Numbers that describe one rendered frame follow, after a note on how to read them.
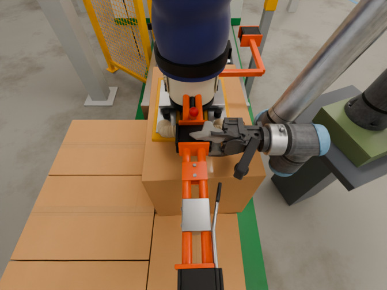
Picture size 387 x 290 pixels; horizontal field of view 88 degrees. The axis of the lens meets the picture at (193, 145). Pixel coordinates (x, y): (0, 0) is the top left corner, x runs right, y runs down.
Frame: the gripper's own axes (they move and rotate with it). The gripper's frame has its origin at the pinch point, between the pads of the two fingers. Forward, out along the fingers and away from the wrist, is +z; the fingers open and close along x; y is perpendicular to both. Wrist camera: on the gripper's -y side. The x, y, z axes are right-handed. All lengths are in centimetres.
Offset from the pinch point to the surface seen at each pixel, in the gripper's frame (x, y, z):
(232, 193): -26.2, -3.6, -14.9
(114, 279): -53, -30, 31
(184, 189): 0.9, -13.2, 2.1
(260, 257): -106, -17, -46
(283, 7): -104, 365, -158
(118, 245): -53, -18, 32
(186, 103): 1.1, 14.9, 2.1
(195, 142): 3.0, -1.2, -0.5
